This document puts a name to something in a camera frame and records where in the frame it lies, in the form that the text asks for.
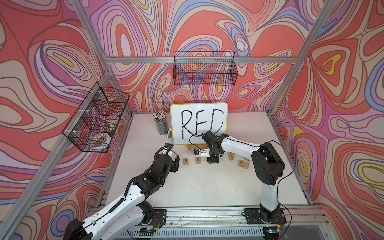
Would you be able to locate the black wire basket left wall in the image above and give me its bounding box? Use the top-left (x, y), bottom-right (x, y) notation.
top-left (62, 83), bottom-right (130, 153)

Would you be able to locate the black wire basket back wall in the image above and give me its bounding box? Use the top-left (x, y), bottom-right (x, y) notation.
top-left (173, 50), bottom-right (238, 86)

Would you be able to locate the cup of pencils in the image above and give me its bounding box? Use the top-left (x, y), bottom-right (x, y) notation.
top-left (153, 110), bottom-right (169, 136)

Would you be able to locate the black wire basket wall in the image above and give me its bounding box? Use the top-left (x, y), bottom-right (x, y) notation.
top-left (173, 50), bottom-right (238, 86)
top-left (62, 83), bottom-right (130, 153)

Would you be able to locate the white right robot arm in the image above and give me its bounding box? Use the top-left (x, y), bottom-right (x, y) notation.
top-left (198, 131), bottom-right (286, 224)

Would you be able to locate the round item in basket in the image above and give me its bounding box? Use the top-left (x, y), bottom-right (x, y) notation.
top-left (90, 133), bottom-right (110, 148)

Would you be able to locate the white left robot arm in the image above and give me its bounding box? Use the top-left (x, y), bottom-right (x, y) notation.
top-left (63, 143), bottom-right (180, 240)

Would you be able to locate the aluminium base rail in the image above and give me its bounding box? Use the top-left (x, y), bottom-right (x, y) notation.
top-left (86, 205), bottom-right (331, 240)

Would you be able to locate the whiteboard with RED text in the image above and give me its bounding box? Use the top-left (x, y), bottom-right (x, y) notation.
top-left (170, 103), bottom-right (229, 145)

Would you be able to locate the wooden whiteboard stand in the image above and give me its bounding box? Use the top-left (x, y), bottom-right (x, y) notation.
top-left (187, 144), bottom-right (209, 150)

